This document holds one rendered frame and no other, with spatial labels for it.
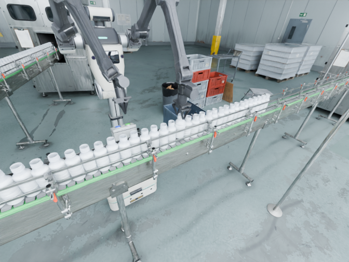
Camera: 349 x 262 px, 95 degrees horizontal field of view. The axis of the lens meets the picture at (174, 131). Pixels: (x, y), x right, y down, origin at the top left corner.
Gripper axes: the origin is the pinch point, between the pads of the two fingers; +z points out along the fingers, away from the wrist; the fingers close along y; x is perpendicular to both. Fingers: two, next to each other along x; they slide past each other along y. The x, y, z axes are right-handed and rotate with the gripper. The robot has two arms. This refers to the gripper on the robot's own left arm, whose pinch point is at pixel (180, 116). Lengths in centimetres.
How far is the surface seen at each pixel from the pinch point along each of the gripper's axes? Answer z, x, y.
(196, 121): 5.5, -11.0, -2.7
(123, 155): 12.3, 37.7, -3.3
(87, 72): 66, 7, 360
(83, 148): 2, 54, -2
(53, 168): 7, 67, -3
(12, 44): 118, 245, 1196
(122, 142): 4.8, 36.8, -2.4
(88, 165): 11, 54, -3
